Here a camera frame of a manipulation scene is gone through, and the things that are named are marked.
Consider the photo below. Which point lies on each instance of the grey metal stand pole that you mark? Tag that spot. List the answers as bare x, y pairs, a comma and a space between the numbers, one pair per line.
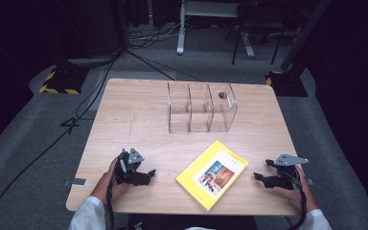
303, 35

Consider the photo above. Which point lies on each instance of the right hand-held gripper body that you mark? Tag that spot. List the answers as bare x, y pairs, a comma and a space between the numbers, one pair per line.
287, 177

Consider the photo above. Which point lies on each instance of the yellow book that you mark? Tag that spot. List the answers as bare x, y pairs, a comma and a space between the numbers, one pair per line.
201, 163

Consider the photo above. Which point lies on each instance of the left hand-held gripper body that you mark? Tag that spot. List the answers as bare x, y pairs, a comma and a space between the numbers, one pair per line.
128, 166

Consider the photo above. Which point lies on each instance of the yellow black striped stand base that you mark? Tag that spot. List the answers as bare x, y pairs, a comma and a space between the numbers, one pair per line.
287, 84
64, 83

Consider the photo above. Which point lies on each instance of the person's right hand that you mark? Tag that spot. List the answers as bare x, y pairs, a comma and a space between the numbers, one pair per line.
302, 195

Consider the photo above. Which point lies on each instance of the white desk frame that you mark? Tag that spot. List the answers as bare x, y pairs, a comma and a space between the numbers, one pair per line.
181, 32

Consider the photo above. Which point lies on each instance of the black chair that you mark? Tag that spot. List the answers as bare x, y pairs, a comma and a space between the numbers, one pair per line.
258, 19

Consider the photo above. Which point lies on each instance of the person's left hand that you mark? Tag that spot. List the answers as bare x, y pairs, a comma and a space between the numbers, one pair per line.
103, 188

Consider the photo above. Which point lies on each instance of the clear acrylic book holder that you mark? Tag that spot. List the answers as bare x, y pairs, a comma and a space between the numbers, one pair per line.
201, 108

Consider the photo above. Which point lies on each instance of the grey table edge bracket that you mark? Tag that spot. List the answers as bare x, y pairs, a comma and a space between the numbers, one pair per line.
76, 182

